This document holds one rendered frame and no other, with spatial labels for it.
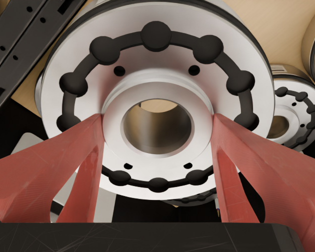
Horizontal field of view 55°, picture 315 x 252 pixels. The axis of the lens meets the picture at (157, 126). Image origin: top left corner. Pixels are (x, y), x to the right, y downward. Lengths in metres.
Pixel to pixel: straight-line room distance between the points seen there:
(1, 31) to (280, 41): 0.23
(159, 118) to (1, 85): 0.12
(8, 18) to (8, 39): 0.01
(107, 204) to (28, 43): 0.21
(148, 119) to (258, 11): 0.17
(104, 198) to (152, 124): 0.21
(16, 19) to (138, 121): 0.10
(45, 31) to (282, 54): 0.22
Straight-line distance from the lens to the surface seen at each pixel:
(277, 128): 0.34
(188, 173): 0.16
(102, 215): 0.35
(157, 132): 0.15
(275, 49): 0.32
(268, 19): 0.30
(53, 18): 0.20
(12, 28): 0.21
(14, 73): 0.22
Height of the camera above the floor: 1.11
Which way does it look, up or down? 53 degrees down
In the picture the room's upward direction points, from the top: 177 degrees counter-clockwise
